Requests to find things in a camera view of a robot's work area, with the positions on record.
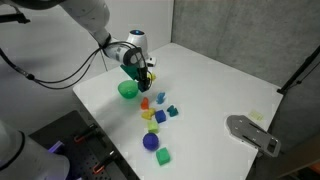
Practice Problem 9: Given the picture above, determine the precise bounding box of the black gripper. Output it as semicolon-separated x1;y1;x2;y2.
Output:
135;64;152;91

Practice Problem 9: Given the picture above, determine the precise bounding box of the green plastic bowl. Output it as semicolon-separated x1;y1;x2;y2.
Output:
117;79;140;100

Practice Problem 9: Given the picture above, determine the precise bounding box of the blue cube block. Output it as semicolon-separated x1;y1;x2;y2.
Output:
154;109;167;124

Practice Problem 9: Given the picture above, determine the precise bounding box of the lime green cube block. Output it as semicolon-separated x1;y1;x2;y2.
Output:
147;120;160;135

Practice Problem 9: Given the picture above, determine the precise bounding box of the orange animal toy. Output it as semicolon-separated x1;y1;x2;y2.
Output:
140;96;150;111

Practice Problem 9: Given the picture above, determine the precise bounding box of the light blue animal toy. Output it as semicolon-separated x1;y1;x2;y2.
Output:
155;92;167;105

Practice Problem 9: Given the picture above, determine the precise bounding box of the yellow animal toy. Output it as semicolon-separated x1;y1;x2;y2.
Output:
141;107;157;121

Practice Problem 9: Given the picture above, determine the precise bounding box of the teal animal toy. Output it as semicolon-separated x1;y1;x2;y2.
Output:
166;104;179;118

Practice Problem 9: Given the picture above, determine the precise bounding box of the purple ridged ball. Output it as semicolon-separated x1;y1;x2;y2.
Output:
142;132;160;152

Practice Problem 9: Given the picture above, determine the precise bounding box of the black orange clamp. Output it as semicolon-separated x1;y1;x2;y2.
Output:
92;150;118;175
73;123;99;144

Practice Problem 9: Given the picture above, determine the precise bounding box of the black perforated breadboard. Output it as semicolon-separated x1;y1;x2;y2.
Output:
28;109;141;180

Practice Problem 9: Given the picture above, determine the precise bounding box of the grey metal mounting plate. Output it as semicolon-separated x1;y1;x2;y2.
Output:
225;114;282;158

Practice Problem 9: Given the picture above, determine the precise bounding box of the small pale yellow tag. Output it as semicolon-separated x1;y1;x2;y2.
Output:
248;109;265;122

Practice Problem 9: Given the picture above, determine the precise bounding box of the black tripod pole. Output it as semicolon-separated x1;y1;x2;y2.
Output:
277;44;320;95

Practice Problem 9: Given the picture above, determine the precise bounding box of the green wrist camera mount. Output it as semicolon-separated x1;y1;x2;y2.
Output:
119;63;141;81

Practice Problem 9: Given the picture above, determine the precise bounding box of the black hanging robot cable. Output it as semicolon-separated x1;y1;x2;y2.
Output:
0;40;148;90

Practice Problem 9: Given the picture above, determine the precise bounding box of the black camera bracket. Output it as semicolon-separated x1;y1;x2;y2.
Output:
0;0;31;25

